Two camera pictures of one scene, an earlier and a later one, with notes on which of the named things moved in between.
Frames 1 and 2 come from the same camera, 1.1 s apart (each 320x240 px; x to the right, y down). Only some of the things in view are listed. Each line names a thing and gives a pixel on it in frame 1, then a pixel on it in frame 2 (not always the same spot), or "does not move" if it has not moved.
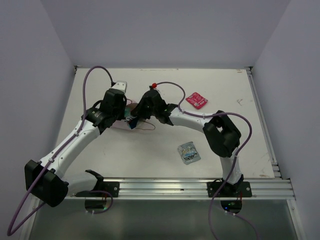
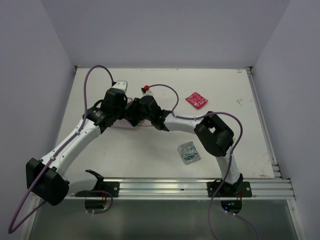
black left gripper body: x=119 y=113 does not move
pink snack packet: x=197 y=100 does not move
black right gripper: x=138 y=111 → x=131 y=112
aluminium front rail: x=183 y=189 does not move
